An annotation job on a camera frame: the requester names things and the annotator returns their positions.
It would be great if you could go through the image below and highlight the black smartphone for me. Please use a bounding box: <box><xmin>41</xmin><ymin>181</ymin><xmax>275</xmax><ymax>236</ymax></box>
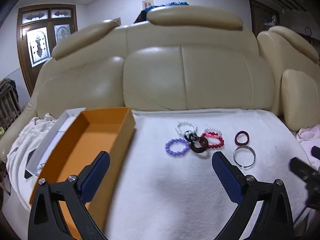
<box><xmin>25</xmin><ymin>149</ymin><xmax>38</xmax><ymax>179</ymax></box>

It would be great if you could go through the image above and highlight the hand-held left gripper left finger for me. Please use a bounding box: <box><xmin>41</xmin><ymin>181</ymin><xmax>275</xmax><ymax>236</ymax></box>
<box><xmin>28</xmin><ymin>151</ymin><xmax>110</xmax><ymax>240</ymax></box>

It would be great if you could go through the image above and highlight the wooden slatted chair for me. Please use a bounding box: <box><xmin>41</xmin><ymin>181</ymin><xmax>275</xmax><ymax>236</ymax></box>
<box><xmin>0</xmin><ymin>80</ymin><xmax>22</xmax><ymax>130</ymax></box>

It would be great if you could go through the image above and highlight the wooden lattice screen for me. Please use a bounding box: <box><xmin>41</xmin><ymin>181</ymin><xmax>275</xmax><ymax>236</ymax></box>
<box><xmin>249</xmin><ymin>0</ymin><xmax>280</xmax><ymax>39</ymax></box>

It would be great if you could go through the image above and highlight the white fleece blanket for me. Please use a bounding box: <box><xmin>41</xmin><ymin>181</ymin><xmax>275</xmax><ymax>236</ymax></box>
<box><xmin>50</xmin><ymin>109</ymin><xmax>320</xmax><ymax>240</ymax></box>

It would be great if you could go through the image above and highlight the dark cloth on chair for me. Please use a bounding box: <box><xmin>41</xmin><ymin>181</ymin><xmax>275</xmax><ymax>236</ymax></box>
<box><xmin>0</xmin><ymin>79</ymin><xmax>18</xmax><ymax>100</ymax></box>

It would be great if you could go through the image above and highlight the blue cloth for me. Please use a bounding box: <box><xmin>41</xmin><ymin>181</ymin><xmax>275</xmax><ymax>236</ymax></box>
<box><xmin>146</xmin><ymin>1</ymin><xmax>189</xmax><ymax>12</ymax></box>

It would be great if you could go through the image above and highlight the purple bead bracelet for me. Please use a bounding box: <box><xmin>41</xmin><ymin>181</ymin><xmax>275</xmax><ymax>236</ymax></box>
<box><xmin>165</xmin><ymin>137</ymin><xmax>190</xmax><ymax>157</ymax></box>

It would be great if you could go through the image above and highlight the beige leather armchair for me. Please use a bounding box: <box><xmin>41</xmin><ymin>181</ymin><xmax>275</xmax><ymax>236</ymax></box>
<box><xmin>256</xmin><ymin>25</ymin><xmax>320</xmax><ymax>133</ymax></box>

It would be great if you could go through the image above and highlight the pink clear bead bracelet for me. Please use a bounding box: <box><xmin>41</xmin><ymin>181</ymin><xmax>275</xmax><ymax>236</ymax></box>
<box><xmin>204</xmin><ymin>127</ymin><xmax>223</xmax><ymax>137</ymax></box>

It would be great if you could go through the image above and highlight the wooden stained glass door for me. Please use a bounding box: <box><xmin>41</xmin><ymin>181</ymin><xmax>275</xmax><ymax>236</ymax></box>
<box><xmin>17</xmin><ymin>4</ymin><xmax>78</xmax><ymax>98</ymax></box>

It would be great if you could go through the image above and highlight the white bead bracelet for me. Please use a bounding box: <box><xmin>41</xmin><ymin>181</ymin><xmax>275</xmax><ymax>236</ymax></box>
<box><xmin>175</xmin><ymin>121</ymin><xmax>194</xmax><ymax>137</ymax></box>

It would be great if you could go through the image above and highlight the silver metal bangle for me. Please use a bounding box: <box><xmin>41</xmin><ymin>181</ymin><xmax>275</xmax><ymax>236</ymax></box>
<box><xmin>233</xmin><ymin>145</ymin><xmax>256</xmax><ymax>168</ymax></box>

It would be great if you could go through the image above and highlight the red bead bracelet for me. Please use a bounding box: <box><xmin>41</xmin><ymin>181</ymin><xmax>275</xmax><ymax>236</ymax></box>
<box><xmin>200</xmin><ymin>131</ymin><xmax>225</xmax><ymax>149</ymax></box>

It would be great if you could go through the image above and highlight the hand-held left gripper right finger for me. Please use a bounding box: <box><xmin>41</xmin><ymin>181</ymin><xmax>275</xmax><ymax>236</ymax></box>
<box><xmin>211</xmin><ymin>151</ymin><xmax>300</xmax><ymax>240</ymax></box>

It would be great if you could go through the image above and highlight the beige leather sofa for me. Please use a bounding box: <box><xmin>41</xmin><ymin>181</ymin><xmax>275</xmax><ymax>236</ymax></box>
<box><xmin>0</xmin><ymin>5</ymin><xmax>283</xmax><ymax>160</ymax></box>

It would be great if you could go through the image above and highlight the thin black hair tie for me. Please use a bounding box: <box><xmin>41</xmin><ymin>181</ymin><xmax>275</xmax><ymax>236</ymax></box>
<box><xmin>184</xmin><ymin>130</ymin><xmax>200</xmax><ymax>143</ymax></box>

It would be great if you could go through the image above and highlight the orange cardboard box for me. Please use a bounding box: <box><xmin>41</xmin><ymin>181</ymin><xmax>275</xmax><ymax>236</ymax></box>
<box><xmin>29</xmin><ymin>107</ymin><xmax>137</xmax><ymax>240</ymax></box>

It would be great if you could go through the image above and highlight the thick black hair tie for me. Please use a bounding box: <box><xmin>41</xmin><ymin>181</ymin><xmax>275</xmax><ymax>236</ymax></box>
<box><xmin>190</xmin><ymin>135</ymin><xmax>209</xmax><ymax>153</ymax></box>

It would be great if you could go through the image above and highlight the maroon hair ring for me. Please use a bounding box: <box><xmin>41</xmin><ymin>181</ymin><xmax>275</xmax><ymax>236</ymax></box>
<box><xmin>234</xmin><ymin>130</ymin><xmax>250</xmax><ymax>146</ymax></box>

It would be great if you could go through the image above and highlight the cream wrinkled blanket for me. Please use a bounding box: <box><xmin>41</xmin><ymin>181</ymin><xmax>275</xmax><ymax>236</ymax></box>
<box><xmin>6</xmin><ymin>113</ymin><xmax>63</xmax><ymax>205</ymax></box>

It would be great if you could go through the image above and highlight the white shallow box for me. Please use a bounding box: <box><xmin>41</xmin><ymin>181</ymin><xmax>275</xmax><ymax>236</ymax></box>
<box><xmin>25</xmin><ymin>108</ymin><xmax>86</xmax><ymax>179</ymax></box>

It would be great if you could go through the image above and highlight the pink cloth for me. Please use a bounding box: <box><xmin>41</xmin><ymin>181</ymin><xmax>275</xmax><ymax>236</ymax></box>
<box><xmin>296</xmin><ymin>127</ymin><xmax>320</xmax><ymax>165</ymax></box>

